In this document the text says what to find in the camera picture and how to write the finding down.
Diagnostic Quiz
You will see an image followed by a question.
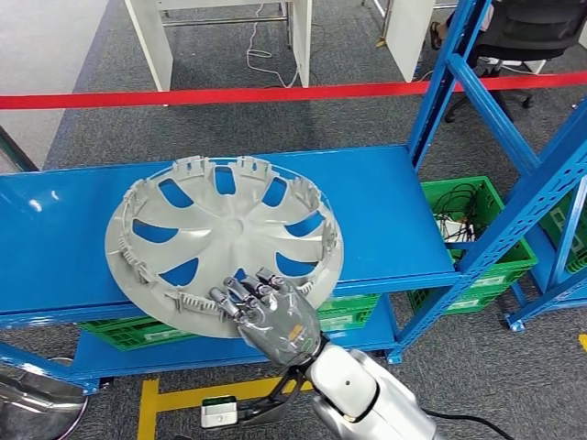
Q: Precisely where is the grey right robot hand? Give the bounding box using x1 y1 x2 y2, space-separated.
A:
209 267 322 369

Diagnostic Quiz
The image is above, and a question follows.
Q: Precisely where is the grey plastic wheel cover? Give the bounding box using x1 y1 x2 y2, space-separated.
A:
103 155 344 339

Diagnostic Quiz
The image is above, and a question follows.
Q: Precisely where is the blue metal shelf rack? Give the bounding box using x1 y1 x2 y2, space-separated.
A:
0 0 587 397
504 176 587 334

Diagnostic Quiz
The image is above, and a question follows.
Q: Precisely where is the red barrier belt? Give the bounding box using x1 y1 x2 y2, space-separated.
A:
0 71 587 113

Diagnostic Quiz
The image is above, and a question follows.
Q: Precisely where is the white desk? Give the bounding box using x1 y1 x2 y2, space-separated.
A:
125 0 314 93

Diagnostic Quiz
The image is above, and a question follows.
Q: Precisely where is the white desk panel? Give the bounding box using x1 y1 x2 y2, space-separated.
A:
385 0 437 83

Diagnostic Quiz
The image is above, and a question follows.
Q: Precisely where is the chrome barrier stanchion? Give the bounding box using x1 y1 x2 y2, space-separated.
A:
0 357 88 440

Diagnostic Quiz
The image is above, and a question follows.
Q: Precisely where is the person's foot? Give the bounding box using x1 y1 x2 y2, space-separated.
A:
429 21 448 51

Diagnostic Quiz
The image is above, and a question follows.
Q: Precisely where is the black office chair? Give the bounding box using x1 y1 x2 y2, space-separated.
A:
442 0 587 125

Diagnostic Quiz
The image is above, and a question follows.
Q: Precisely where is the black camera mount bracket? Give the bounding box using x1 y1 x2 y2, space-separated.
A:
237 366 318 426

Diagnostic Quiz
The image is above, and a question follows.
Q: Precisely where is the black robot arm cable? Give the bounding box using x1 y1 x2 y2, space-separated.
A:
422 410 517 440

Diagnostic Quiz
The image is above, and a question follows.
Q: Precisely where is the black cables bundle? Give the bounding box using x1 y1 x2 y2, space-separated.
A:
433 183 480 244

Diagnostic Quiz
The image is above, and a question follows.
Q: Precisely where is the thin white cable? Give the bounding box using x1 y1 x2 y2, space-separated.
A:
246 5 300 90

